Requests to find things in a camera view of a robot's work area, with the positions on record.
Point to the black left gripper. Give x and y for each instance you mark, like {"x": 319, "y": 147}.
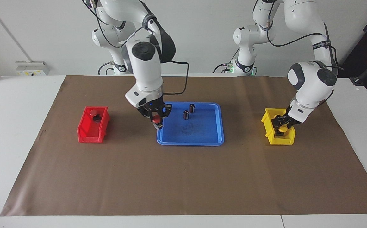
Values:
{"x": 287, "y": 119}

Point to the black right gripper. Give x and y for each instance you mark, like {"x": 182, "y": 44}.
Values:
{"x": 153, "y": 107}

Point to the yellow push button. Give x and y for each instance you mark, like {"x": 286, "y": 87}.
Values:
{"x": 283, "y": 129}

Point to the red push button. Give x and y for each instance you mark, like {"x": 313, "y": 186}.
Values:
{"x": 156, "y": 120}
{"x": 93, "y": 112}

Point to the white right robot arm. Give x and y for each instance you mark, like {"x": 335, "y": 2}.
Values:
{"x": 144, "y": 69}

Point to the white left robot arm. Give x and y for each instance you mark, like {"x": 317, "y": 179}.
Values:
{"x": 310, "y": 91}

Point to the blue plastic tray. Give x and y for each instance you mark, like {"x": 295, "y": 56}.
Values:
{"x": 202, "y": 133}

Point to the yellow plastic parts bin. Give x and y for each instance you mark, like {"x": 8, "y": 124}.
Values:
{"x": 281, "y": 141}

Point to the black cylindrical capacitor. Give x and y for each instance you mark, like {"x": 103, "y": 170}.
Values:
{"x": 186, "y": 115}
{"x": 191, "y": 108}

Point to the brown paper table mat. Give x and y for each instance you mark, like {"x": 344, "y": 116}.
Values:
{"x": 183, "y": 177}

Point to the red plastic parts bin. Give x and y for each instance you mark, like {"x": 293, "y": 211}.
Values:
{"x": 88, "y": 133}

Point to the white wall socket box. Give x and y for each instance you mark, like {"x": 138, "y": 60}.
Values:
{"x": 31, "y": 68}

